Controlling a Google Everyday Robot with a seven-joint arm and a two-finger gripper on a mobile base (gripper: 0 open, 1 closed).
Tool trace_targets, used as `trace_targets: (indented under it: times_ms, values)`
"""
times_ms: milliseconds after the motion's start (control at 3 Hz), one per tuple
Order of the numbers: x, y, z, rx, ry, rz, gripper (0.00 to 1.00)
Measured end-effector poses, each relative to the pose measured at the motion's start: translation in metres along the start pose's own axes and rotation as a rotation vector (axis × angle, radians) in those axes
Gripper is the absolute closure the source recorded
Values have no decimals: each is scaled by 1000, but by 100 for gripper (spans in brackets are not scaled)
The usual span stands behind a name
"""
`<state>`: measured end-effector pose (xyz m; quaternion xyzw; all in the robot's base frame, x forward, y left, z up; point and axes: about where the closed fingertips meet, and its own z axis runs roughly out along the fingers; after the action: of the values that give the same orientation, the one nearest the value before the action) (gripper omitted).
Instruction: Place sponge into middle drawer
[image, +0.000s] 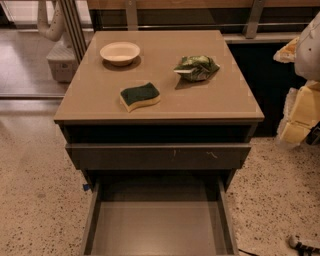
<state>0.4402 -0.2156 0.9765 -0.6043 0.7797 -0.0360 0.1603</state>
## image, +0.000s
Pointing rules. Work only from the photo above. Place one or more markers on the closed top drawer front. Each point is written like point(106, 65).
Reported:
point(203, 156)

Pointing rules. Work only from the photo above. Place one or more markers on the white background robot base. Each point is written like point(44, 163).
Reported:
point(61, 59)

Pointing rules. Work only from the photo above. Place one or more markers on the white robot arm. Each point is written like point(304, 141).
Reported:
point(307, 61)

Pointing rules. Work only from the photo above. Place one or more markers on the brown drawer cabinet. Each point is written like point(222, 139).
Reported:
point(158, 122)

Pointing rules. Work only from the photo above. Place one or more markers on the wooden metal background shelf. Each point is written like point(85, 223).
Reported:
point(258, 21)

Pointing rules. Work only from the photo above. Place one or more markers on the metal frame post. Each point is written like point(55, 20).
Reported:
point(73, 27)

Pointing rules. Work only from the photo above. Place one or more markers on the white shallow bowl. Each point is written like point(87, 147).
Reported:
point(120, 53)

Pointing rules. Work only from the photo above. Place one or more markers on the crumpled green chip bag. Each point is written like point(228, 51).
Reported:
point(196, 68)

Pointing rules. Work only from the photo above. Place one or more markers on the white floor power strip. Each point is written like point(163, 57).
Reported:
point(304, 246)

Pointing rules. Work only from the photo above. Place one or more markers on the blue tape piece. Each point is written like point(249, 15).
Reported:
point(86, 187)

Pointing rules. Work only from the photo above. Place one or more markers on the green and yellow sponge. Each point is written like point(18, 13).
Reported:
point(140, 96)

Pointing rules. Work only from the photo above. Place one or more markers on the open middle drawer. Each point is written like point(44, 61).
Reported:
point(159, 216)

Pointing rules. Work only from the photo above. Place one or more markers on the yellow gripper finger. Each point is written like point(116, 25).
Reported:
point(301, 113)
point(287, 53)

